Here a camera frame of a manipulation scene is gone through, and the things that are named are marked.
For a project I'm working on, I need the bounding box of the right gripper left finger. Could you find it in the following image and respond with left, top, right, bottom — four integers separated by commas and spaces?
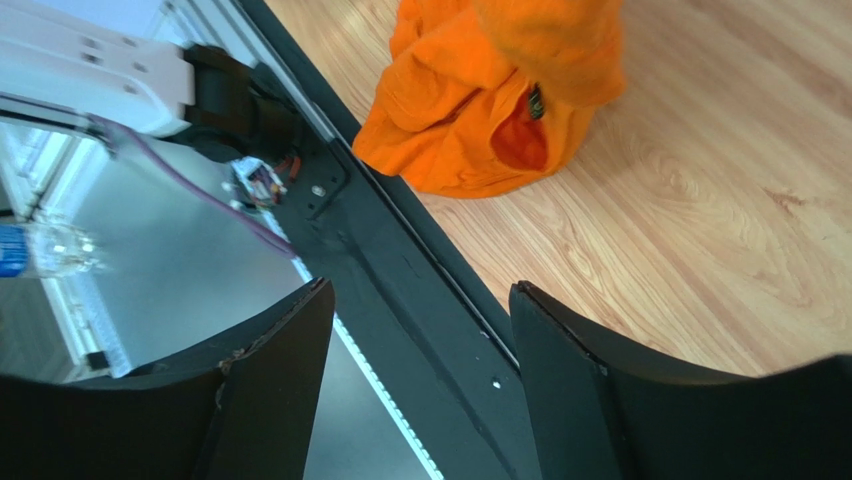
1, 278, 335, 479

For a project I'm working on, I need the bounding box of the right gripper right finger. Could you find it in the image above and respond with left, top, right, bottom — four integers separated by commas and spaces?
510, 281, 851, 479

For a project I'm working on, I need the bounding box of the orange t shirt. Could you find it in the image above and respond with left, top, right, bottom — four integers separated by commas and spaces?
353, 1, 626, 199

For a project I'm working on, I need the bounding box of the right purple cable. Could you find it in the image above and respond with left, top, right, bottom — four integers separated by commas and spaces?
89, 114, 297, 260

